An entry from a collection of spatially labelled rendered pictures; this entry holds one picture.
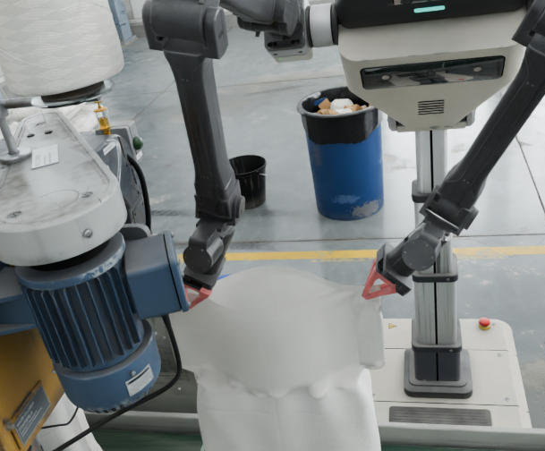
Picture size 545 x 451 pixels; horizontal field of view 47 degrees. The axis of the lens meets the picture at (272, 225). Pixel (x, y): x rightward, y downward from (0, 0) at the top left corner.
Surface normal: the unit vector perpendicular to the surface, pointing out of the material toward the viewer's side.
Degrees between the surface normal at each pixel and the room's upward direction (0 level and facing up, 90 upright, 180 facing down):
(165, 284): 90
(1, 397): 90
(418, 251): 77
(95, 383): 92
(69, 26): 91
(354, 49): 40
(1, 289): 0
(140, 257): 1
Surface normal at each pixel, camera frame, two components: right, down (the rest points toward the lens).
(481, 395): -0.14, -0.86
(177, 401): -0.19, 0.50
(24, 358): 0.97, -0.04
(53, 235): 0.29, 0.43
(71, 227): 0.52, 0.35
